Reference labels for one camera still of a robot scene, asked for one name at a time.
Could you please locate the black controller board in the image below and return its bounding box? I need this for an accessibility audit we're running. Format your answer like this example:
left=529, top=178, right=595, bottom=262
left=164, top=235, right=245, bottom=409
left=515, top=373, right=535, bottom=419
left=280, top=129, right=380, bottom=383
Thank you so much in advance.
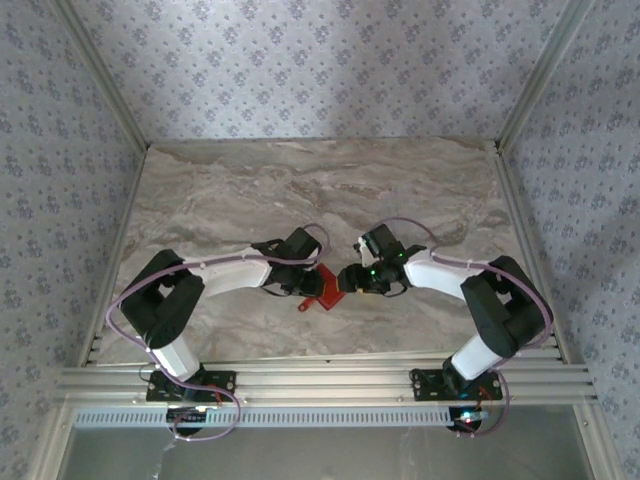
left=166, top=406, right=221, bottom=437
left=448, top=407, right=490, bottom=434

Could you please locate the aluminium mounting rail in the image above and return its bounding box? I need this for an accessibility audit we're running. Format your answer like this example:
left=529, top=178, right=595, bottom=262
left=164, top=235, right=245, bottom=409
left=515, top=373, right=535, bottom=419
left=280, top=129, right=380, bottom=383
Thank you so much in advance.
left=53, top=347, right=600, bottom=407

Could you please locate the aluminium side rail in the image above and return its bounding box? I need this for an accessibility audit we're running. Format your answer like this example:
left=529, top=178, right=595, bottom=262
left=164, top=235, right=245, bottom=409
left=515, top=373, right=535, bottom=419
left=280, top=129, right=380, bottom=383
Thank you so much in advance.
left=492, top=144, right=572, bottom=362
left=78, top=147, right=151, bottom=369

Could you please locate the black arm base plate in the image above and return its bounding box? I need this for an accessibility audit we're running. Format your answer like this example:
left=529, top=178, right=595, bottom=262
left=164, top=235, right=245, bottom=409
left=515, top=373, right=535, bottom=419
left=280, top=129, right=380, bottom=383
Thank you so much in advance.
left=145, top=369, right=238, bottom=404
left=409, top=368, right=504, bottom=404

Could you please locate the aluminium frame post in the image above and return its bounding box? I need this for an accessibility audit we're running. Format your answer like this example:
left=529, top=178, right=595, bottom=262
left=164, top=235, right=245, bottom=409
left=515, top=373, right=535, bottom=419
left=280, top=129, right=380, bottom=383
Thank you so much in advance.
left=497, top=0, right=599, bottom=151
left=52, top=0, right=152, bottom=151

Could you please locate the grey slotted cable duct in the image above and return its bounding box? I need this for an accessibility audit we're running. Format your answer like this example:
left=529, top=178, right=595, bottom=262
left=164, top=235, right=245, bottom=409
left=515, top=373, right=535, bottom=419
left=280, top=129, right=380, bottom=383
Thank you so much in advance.
left=73, top=404, right=496, bottom=430

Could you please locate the red leather card holder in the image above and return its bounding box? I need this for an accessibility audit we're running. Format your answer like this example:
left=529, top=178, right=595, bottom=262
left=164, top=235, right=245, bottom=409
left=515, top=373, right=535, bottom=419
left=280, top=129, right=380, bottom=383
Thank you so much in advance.
left=297, top=263, right=350, bottom=313

